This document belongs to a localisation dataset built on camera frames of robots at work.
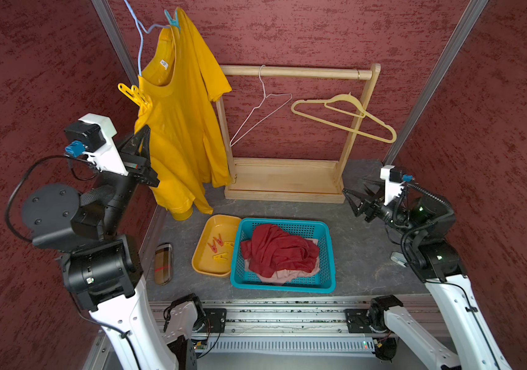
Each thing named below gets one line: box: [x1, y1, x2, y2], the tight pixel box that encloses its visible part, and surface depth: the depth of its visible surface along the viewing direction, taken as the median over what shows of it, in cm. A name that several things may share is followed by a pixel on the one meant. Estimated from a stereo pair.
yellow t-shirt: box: [134, 7, 232, 220], surface depth 58 cm
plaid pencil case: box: [154, 242, 174, 286], surface depth 85 cm
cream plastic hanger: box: [291, 90, 398, 145], surface depth 83 cm
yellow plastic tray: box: [191, 214, 242, 277], surface depth 91 cm
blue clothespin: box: [164, 9, 181, 30], surface depth 50 cm
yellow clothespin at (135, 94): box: [117, 83, 154, 111], surface depth 39 cm
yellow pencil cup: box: [171, 206, 194, 222], surface depth 101 cm
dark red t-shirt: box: [240, 223, 320, 279], surface depth 79 cm
